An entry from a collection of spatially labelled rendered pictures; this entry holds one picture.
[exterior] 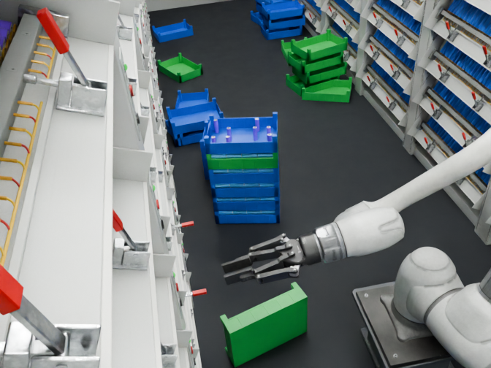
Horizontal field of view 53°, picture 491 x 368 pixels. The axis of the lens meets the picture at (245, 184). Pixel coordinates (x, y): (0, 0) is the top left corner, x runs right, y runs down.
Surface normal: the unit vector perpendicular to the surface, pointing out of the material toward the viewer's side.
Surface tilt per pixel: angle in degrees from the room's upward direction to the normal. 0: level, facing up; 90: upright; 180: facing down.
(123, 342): 21
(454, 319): 61
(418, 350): 1
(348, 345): 0
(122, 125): 90
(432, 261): 11
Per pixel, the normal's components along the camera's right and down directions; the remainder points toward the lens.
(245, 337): 0.46, 0.53
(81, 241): 0.29, -0.79
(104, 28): 0.21, 0.59
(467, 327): -0.80, -0.07
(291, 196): -0.07, -0.78
